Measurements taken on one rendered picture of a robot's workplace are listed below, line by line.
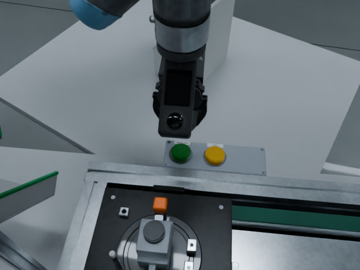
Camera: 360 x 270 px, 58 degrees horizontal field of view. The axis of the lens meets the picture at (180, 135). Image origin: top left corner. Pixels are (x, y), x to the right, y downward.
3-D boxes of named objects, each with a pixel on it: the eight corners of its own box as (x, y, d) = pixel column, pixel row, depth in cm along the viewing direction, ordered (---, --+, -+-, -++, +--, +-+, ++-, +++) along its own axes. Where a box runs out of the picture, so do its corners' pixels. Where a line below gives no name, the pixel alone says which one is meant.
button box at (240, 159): (166, 154, 75) (166, 138, 70) (259, 162, 73) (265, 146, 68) (163, 181, 70) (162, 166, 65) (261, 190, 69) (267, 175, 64)
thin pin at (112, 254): (119, 267, 51) (109, 249, 44) (124, 267, 51) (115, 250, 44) (118, 272, 51) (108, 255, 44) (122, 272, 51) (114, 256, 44)
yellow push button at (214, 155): (205, 150, 69) (205, 144, 67) (224, 151, 69) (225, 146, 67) (204, 166, 67) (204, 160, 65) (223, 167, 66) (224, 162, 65)
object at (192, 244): (187, 241, 54) (187, 238, 52) (196, 242, 54) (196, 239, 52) (186, 253, 52) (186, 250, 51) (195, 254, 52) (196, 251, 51)
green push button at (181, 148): (172, 147, 69) (172, 142, 68) (190, 149, 69) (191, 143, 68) (170, 163, 67) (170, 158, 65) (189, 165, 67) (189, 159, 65)
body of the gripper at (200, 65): (204, 78, 58) (210, 19, 49) (202, 114, 53) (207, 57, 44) (162, 75, 59) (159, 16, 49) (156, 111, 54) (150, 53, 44)
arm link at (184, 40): (209, 30, 40) (143, 26, 41) (207, 59, 44) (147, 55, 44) (211, -3, 45) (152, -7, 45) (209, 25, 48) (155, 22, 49)
